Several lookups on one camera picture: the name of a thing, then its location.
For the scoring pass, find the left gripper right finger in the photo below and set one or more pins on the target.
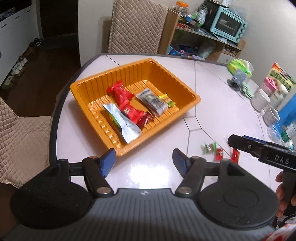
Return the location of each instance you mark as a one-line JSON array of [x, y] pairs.
[[194, 169]]

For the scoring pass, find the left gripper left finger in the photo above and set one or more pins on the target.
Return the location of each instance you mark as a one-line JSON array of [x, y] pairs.
[[94, 170]]

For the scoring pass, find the silver green snack packet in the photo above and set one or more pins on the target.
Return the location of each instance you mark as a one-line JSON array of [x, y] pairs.
[[127, 129]]

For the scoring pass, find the red snack packet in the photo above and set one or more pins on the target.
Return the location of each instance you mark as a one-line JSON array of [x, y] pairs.
[[139, 117], [119, 92]]

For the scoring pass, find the yellow green candy packet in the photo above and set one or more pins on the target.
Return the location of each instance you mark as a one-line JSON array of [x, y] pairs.
[[165, 98]]

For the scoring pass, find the grey clear snack packet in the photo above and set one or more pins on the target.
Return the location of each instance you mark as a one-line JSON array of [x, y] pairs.
[[152, 102]]

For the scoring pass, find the right hand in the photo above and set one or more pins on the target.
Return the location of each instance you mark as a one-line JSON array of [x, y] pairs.
[[280, 194]]

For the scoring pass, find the water bottle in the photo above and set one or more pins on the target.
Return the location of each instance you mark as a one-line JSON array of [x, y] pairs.
[[284, 136]]

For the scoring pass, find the small candies on table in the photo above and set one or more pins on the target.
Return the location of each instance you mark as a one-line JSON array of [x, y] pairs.
[[219, 152]]

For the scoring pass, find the patterned mug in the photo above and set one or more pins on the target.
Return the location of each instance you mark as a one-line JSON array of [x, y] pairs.
[[271, 116]]

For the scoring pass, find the white mug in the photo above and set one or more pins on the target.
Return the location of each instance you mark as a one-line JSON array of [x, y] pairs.
[[260, 100]]

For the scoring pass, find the blue box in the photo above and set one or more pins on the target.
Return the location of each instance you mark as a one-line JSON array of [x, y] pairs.
[[286, 113]]

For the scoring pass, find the black phone stand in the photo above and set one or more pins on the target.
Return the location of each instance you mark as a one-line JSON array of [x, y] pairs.
[[236, 81]]

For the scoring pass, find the pink lid cup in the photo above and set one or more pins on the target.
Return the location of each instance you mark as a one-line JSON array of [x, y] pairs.
[[268, 86]]

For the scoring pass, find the green snack bag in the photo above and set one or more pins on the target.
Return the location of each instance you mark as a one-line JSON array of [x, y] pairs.
[[243, 65]]

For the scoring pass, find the green yellow snack box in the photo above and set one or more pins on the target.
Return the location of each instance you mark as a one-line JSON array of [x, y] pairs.
[[280, 76]]

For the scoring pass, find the quilted beige chair left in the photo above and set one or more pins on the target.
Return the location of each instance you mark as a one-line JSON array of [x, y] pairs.
[[24, 146]]

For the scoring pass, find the quilted beige chair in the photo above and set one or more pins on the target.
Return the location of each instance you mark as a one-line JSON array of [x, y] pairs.
[[136, 26], [24, 146]]

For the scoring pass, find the mint toaster oven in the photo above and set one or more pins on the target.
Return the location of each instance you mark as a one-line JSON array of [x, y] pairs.
[[228, 25]]

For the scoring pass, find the wooden shelf unit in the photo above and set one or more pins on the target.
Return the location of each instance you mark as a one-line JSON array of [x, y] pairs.
[[175, 34]]

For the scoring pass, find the row of shoes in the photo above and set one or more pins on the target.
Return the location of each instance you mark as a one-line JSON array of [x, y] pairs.
[[20, 64]]

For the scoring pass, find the orange lid candy jar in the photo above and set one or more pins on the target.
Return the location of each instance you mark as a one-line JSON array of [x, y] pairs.
[[182, 9]]

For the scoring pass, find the quilted beige chair back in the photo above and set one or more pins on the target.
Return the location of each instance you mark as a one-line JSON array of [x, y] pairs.
[[136, 26]]

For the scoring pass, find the white cabinet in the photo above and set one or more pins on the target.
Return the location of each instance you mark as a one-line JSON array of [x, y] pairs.
[[17, 31]]

